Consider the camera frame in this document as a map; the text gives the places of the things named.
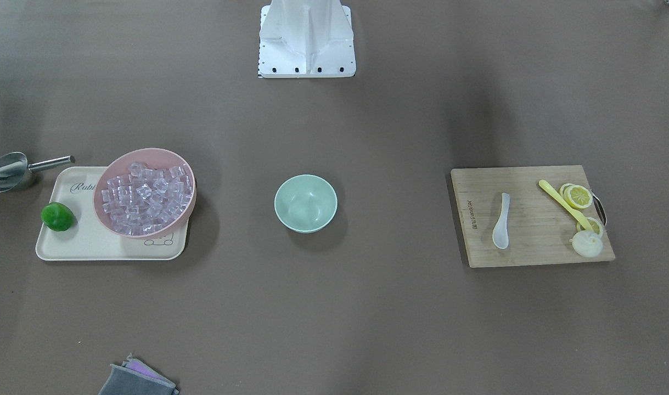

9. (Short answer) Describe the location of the white ceramic spoon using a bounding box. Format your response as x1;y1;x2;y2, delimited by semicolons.
492;192;511;250

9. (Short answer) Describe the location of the mint green bowl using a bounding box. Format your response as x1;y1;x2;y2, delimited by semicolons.
274;173;339;234

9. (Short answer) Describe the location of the pink bowl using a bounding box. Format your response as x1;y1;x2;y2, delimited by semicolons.
93;148;197;240

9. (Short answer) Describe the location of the pile of clear ice cubes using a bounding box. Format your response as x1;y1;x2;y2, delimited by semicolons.
99;162;195;236

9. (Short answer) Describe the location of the steel ice scoop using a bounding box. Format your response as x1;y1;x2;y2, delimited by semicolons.
0;151;75;193

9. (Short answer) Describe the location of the bamboo cutting board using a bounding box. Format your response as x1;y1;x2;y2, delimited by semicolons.
450;165;615;268

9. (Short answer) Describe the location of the upper lemon slice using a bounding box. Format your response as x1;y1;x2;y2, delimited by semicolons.
559;183;593;210

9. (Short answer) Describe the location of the lemon slice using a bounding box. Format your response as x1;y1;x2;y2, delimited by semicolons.
576;217;605;238
559;183;593;210

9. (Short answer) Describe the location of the cream rectangular tray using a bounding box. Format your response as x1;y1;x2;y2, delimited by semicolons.
36;167;189;262

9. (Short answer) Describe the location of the lower lemon slice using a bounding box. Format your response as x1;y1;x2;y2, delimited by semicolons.
576;217;605;238

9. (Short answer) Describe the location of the grey folded cloth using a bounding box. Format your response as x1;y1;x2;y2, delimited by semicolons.
98;355;179;394

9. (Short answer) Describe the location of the green lime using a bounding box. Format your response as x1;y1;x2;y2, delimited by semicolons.
40;202;76;231

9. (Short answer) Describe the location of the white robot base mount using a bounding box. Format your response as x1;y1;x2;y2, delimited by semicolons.
257;1;357;78

